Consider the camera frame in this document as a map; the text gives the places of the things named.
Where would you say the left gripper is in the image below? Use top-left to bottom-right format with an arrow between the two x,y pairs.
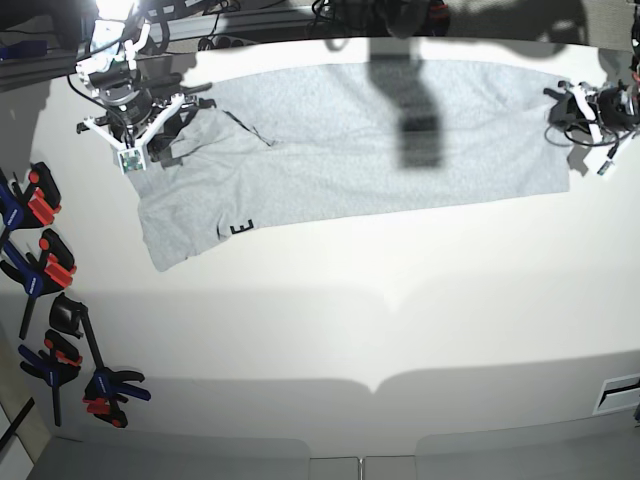
543,79 -> 640,166

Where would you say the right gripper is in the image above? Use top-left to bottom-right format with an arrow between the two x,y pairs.
93,82 -> 217,168

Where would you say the grey T-shirt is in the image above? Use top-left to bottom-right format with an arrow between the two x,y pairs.
130,58 -> 569,272

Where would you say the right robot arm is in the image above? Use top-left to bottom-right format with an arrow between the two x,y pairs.
75,1 -> 216,174

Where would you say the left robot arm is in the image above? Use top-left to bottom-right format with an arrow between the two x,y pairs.
544,1 -> 639,178

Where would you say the blue red bar clamp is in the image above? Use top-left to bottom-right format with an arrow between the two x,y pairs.
1,228 -> 77,340
49,293 -> 151,429
1,162 -> 61,246
18,329 -> 83,427

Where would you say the black strip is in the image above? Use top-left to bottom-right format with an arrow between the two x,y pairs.
0,398 -> 35,451

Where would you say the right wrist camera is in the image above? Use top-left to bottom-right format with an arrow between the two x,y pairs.
116,147 -> 148,174

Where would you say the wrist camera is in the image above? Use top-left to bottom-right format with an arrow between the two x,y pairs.
116,147 -> 148,174
596,159 -> 616,179

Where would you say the black cable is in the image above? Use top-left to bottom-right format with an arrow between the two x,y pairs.
543,119 -> 639,149

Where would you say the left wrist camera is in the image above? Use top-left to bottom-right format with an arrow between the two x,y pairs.
596,159 -> 616,179

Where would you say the aluminium frame rail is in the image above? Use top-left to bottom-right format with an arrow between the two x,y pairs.
1,45 -> 90,93

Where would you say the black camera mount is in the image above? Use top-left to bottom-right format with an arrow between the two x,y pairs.
382,0 -> 429,39

